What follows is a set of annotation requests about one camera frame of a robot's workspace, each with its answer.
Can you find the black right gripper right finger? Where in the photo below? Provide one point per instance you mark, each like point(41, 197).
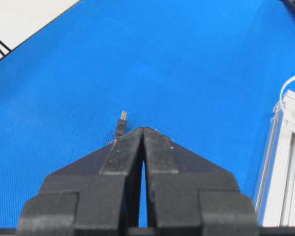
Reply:
point(191, 196)

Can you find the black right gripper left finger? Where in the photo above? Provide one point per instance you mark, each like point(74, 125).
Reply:
point(97, 195)

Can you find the silver aluminium frame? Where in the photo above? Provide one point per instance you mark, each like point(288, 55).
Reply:
point(274, 197)

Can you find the white zip tie loop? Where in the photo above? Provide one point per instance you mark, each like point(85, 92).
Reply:
point(281, 105)

